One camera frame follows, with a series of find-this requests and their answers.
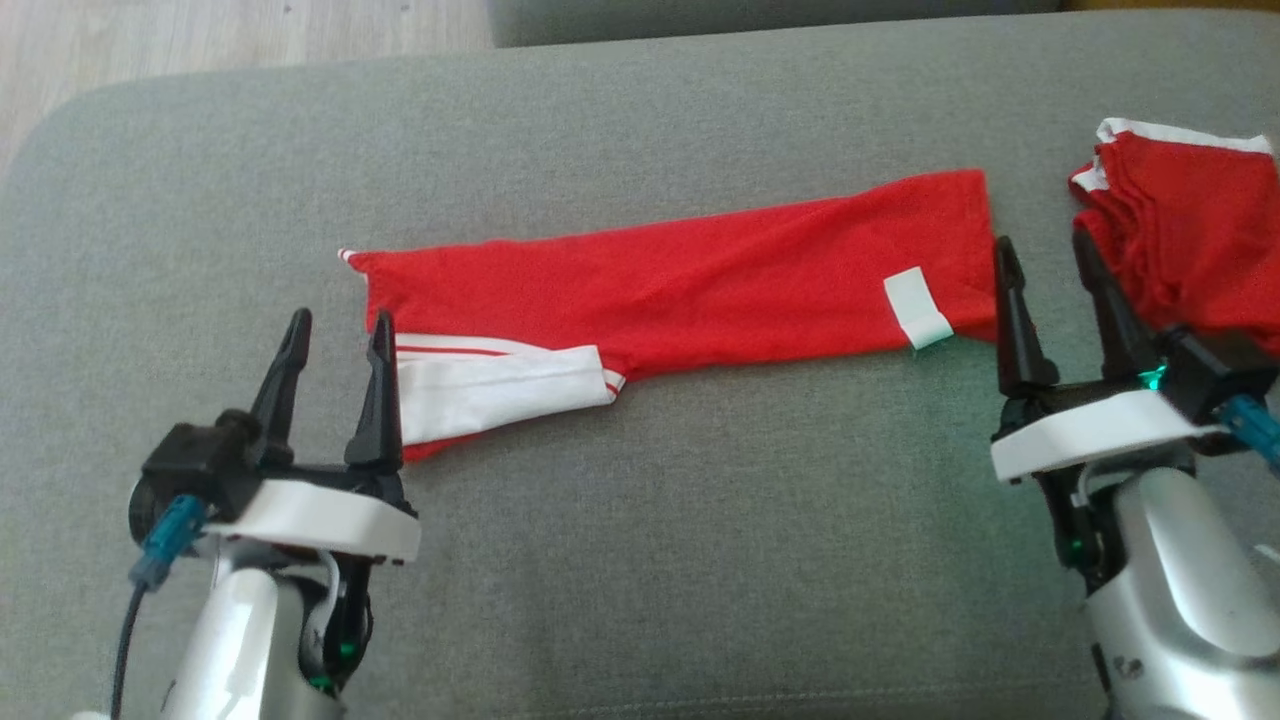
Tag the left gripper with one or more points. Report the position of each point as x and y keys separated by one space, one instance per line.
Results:
x=320 y=515

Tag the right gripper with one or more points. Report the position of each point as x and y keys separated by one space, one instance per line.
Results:
x=1090 y=430

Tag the red basketball shorts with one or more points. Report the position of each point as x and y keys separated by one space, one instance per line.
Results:
x=1200 y=230

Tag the red basketball jersey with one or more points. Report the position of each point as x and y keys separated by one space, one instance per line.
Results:
x=700 y=290

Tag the grey sofa seat cushion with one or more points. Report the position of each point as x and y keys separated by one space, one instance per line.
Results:
x=650 y=560

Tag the grey sofa back cushion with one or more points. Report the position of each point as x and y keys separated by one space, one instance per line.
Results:
x=770 y=18

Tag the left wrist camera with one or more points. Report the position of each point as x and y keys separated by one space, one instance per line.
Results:
x=200 y=465

